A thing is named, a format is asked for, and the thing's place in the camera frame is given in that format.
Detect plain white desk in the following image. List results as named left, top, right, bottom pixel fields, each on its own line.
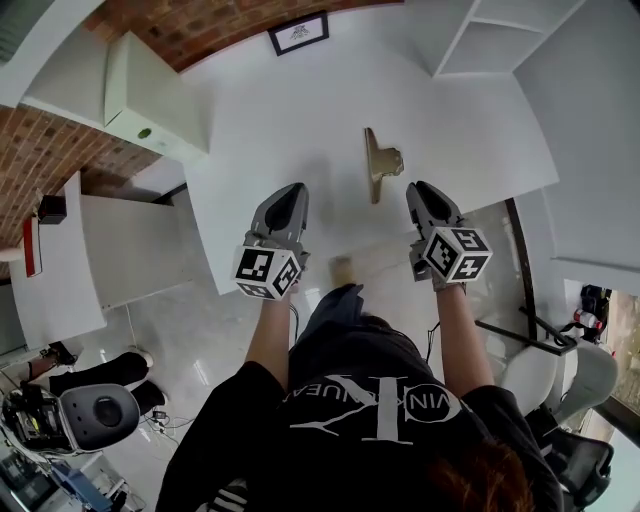
left=9, top=172, right=196, bottom=346

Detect brass bulldog clip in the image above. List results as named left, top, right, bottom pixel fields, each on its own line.
left=363, top=127, right=405, bottom=205

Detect black pen holder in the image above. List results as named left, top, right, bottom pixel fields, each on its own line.
left=38, top=194, right=69, bottom=226

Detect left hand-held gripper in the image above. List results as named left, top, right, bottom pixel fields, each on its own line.
left=233, top=182, right=312, bottom=302

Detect blue crate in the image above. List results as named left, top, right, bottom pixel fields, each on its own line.
left=49, top=459, right=101, bottom=507

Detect grey rounded chair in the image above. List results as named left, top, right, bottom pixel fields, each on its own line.
left=59, top=383, right=141, bottom=454

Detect person's black printed t-shirt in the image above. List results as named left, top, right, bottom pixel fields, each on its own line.
left=157, top=319, right=566, bottom=512

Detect red book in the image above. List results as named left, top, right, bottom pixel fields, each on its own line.
left=22, top=214, right=44, bottom=279

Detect black bag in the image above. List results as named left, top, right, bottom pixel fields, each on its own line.
left=579, top=283, right=614, bottom=344

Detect black picture frame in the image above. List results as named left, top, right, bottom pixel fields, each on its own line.
left=267, top=10, right=331, bottom=57

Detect person's beige shoe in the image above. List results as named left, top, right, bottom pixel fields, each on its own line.
left=329, top=255, right=357, bottom=287

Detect person's dark trousers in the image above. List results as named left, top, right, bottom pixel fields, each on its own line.
left=309, top=283, right=396, bottom=351

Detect black mesh chair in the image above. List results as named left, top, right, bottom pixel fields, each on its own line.
left=524, top=412, right=616, bottom=512

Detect person's right forearm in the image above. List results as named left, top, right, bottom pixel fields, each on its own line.
left=435, top=287, right=496, bottom=401

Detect black equipment with cables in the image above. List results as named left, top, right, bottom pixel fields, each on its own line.
left=2, top=385, right=71, bottom=451

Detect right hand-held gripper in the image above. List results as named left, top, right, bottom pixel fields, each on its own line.
left=406, top=181, right=494, bottom=284

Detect person's right hand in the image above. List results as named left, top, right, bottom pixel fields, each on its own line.
left=432, top=272, right=469, bottom=296

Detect black white striped garment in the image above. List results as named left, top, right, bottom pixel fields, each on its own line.
left=207, top=487, right=251, bottom=512

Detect person's left forearm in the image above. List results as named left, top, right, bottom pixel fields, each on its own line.
left=244, top=292, right=294, bottom=391

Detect white desk with drawers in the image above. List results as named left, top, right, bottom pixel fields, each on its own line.
left=179, top=49, right=561, bottom=296

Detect white desk hutch shelves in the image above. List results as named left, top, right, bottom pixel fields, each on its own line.
left=0, top=0, right=589, bottom=121

